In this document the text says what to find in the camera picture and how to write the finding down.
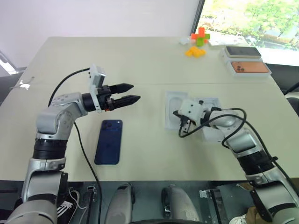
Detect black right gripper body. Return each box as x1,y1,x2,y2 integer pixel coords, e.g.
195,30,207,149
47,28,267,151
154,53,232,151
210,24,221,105
172,110,197,128

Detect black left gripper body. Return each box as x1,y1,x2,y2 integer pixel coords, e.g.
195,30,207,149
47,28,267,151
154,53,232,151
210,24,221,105
97,85,115,112

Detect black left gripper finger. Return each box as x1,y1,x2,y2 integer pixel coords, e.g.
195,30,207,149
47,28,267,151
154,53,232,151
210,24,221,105
112,95,141,109
109,83,135,94

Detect white phone box lid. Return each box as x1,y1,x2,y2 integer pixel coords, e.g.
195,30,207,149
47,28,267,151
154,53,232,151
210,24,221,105
197,97,227,143

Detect dark blue smartphone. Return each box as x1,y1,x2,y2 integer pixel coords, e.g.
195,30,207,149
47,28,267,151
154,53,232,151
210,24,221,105
94,119,124,166

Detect orange phone on box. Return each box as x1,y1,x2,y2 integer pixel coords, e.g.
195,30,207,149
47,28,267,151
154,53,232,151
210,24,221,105
227,60,273,78

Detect yellow toy block cluster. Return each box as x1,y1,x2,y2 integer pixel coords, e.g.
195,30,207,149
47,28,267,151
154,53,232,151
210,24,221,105
184,46,206,58

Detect grey rounded shape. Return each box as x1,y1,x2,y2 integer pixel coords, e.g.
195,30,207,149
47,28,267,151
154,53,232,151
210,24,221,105
103,182,136,224
161,185,200,224

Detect green toy block piece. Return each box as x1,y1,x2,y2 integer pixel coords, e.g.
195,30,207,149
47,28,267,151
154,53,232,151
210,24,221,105
195,33,211,47

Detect orange smartphone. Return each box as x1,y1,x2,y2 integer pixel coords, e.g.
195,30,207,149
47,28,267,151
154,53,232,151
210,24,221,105
230,61,269,74

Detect white crumpled plastic sheet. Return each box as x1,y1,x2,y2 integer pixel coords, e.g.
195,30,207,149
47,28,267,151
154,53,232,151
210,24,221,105
208,36,244,48

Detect dark gold-edged smartphone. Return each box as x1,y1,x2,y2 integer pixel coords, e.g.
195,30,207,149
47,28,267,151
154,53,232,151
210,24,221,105
225,46,262,59

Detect orange toy block cross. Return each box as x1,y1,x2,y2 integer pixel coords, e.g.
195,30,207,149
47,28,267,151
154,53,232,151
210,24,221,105
190,27,207,44

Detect black rounded chair back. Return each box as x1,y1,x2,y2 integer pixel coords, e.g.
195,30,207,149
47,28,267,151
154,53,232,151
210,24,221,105
286,96,299,113

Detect thin black rod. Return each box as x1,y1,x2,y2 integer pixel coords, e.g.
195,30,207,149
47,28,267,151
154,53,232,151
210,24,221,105
283,81,299,95

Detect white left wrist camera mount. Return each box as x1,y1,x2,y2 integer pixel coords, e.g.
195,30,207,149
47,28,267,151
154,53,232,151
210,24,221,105
87,64,107,114

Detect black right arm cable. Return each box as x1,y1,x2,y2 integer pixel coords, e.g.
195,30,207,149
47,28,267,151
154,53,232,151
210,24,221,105
178,107,299,199

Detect black metal bracket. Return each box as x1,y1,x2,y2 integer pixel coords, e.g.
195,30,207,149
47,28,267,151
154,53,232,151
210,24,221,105
198,189,222,224

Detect dark window frame post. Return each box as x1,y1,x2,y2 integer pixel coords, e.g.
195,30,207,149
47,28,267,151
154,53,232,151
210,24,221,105
190,0,206,35

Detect white wire bundle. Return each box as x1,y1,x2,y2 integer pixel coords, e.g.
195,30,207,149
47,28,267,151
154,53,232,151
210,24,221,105
57,189,87,218

